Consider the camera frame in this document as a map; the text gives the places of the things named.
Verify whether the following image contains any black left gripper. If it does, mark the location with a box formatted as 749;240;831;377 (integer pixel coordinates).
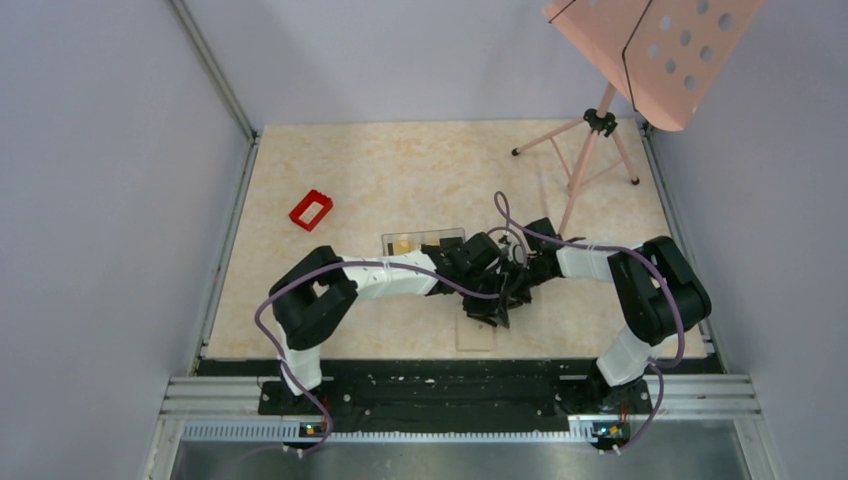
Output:
457;267;509;328

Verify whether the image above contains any beige leather card holder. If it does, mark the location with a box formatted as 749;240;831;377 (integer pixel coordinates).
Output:
455;313;495;352

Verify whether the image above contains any clear plastic card box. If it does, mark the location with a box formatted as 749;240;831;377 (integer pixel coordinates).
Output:
381;227;466;256

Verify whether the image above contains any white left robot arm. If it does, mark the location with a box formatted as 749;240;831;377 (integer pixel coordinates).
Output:
267;233;521;414

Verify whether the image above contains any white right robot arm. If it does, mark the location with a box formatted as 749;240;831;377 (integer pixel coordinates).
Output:
521;218;712;412

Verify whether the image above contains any yellow card stack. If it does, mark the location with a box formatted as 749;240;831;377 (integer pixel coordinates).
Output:
387;239;422;256

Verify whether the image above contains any pink music stand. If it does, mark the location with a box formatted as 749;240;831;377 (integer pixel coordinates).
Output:
512;0;763;234

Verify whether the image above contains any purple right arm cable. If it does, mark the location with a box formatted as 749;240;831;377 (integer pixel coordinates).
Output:
493;191;687;455

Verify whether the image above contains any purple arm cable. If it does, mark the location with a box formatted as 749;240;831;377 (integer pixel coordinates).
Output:
493;191;687;455
254;228;531;455

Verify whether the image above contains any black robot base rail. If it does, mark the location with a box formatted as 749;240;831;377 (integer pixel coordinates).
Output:
196;359;653;437

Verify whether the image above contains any red plastic frame block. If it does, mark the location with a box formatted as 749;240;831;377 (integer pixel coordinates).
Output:
289;189;333;232

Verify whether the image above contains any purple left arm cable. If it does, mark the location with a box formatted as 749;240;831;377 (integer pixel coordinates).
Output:
254;228;531;455

